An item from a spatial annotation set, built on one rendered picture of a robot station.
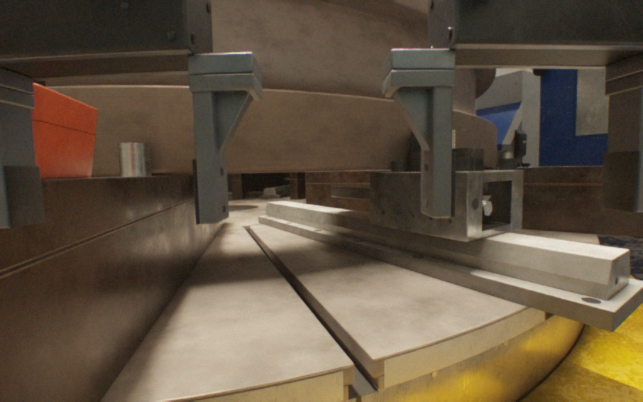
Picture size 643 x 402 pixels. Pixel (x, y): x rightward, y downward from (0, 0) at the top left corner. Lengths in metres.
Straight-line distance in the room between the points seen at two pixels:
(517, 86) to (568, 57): 6.69
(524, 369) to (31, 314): 1.16
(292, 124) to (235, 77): 0.91
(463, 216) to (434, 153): 0.86
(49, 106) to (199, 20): 0.38
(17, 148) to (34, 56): 0.07
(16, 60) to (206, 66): 0.11
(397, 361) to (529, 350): 0.55
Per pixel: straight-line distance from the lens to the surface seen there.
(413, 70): 0.21
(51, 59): 0.26
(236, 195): 4.76
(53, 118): 0.59
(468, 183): 1.05
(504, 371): 1.11
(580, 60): 0.29
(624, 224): 2.30
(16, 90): 0.30
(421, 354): 0.79
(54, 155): 0.60
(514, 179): 1.30
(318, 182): 2.75
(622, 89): 0.30
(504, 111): 6.85
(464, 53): 0.24
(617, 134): 0.30
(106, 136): 1.16
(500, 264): 1.13
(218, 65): 0.21
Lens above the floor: 0.69
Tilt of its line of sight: 5 degrees down
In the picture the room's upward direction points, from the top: 1 degrees counter-clockwise
